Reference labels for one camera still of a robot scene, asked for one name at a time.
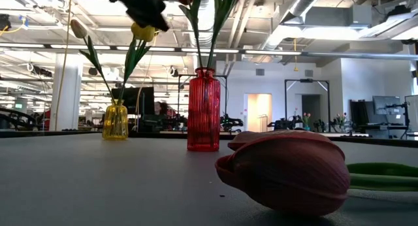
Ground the cream artificial tulip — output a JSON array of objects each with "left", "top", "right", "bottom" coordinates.
[{"left": 70, "top": 19, "right": 115, "bottom": 102}]

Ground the yellow ribbed glass vase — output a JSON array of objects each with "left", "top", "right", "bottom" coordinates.
[{"left": 102, "top": 99, "right": 129, "bottom": 141}]

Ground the red ribbed glass vase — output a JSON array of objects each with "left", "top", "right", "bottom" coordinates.
[{"left": 187, "top": 67, "right": 221, "bottom": 152}]

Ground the black background monitor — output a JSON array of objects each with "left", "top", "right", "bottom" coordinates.
[{"left": 111, "top": 87, "right": 155, "bottom": 116}]

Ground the person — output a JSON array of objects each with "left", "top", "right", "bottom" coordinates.
[{"left": 143, "top": 101, "right": 179, "bottom": 132}]

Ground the white building column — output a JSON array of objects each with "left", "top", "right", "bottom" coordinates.
[{"left": 49, "top": 54, "right": 83, "bottom": 132}]

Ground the black overhead device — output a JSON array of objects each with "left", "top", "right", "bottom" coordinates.
[{"left": 0, "top": 13, "right": 12, "bottom": 31}]

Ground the lit orange doorway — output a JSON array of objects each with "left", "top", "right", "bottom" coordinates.
[{"left": 247, "top": 93, "right": 273, "bottom": 133}]

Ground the grey horizontal metal bar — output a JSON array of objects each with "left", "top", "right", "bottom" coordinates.
[{"left": 0, "top": 41, "right": 418, "bottom": 61}]

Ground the black standing panel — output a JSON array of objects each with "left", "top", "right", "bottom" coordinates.
[{"left": 349, "top": 99, "right": 369, "bottom": 129}]

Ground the dark desk monitor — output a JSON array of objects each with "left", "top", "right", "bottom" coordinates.
[{"left": 372, "top": 95, "right": 401, "bottom": 116}]

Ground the grey desk monitor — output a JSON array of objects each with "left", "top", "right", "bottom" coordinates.
[{"left": 404, "top": 94, "right": 418, "bottom": 123}]

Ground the yellow hanging cable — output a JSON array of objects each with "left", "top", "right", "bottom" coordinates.
[{"left": 54, "top": 0, "right": 72, "bottom": 132}]

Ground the yellow hanging cord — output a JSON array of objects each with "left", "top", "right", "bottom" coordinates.
[{"left": 293, "top": 38, "right": 299, "bottom": 73}]

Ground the black metal rig frame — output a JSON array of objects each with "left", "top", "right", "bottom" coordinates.
[{"left": 284, "top": 78, "right": 330, "bottom": 133}]

